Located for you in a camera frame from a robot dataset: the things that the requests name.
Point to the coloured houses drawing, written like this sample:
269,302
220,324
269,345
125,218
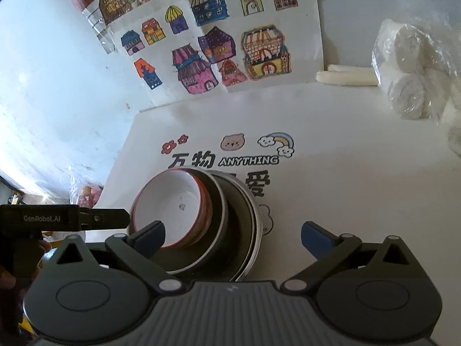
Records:
230,18

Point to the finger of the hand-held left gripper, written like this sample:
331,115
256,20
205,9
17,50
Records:
108,219

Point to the coloured child drawing poster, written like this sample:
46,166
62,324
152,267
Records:
108,3

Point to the clear plastic bag of white items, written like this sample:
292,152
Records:
410,90

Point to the person's left hand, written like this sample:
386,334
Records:
7,280

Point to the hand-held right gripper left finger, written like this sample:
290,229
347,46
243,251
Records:
151,238

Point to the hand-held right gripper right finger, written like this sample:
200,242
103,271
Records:
317,240

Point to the white printed table mat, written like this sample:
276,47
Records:
360,173

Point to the stainless steel bowl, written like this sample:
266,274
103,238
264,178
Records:
219,223

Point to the white paper roll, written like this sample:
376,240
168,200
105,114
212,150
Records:
345,78
349,67

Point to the plastic bag of fruit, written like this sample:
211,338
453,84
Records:
86,193

